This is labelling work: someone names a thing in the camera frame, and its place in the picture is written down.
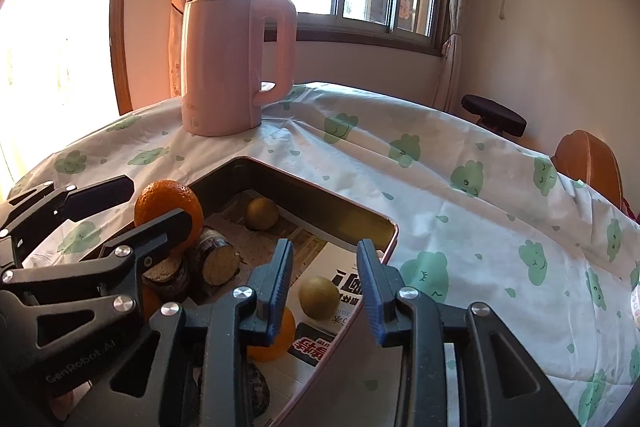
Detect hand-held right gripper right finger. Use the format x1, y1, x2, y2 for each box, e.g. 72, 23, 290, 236
355, 238, 583, 427

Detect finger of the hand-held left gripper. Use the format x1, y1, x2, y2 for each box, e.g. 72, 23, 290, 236
0, 175, 136, 268
0, 208, 197, 310

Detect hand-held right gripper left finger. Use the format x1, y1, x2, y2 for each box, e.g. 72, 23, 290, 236
97, 238, 296, 427

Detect bumpy mandarin orange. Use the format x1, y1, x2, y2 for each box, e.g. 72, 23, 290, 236
133, 179, 205, 254

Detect small brown round fruit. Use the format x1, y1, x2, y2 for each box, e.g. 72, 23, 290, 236
244, 197, 280, 232
298, 276, 340, 321

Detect pink rectangular tin box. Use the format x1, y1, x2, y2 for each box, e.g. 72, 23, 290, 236
142, 155, 401, 427

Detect person's left hand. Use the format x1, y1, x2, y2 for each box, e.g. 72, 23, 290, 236
50, 382, 96, 424

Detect printed paper sheet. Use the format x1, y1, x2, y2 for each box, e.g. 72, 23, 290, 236
202, 189, 388, 403

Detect wooden framed glass door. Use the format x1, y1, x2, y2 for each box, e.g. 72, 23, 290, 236
0, 0, 143, 192

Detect white tablecloth green clouds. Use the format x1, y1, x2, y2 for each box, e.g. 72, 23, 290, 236
7, 81, 640, 427

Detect pink electric kettle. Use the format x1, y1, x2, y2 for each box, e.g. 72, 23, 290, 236
181, 0, 297, 138

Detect black round stool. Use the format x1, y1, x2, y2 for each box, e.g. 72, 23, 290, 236
460, 94, 528, 138

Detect brown leather armchair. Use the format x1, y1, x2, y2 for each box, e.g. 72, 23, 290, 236
552, 130, 626, 212

